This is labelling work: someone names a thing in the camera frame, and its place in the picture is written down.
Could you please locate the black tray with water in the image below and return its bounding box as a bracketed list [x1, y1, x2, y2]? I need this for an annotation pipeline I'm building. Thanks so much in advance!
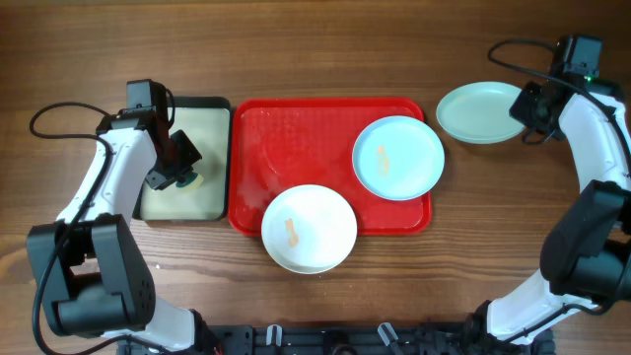
[132, 97, 232, 221]

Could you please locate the white plate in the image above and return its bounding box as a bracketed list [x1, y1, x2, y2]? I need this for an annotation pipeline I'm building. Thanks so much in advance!
[261, 184, 358, 274]

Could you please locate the red plastic tray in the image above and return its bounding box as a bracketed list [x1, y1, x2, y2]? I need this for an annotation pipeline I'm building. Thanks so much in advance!
[228, 97, 432, 237]

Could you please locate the green plate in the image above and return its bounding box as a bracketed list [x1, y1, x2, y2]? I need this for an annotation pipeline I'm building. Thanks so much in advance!
[436, 81, 525, 144]

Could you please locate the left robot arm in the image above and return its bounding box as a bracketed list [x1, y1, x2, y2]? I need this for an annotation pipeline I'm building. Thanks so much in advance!
[27, 116, 222, 354]

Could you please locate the light blue plate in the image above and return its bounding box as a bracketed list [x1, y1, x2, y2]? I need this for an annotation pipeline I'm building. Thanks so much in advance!
[351, 115, 446, 201]

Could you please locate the left black cable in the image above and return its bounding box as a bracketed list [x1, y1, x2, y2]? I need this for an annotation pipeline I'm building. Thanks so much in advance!
[28, 88, 177, 355]

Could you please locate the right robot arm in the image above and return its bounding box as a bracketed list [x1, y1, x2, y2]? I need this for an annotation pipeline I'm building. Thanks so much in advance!
[470, 81, 630, 349]

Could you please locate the green and yellow sponge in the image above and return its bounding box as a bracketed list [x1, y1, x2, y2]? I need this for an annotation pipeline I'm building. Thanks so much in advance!
[175, 172, 204, 191]

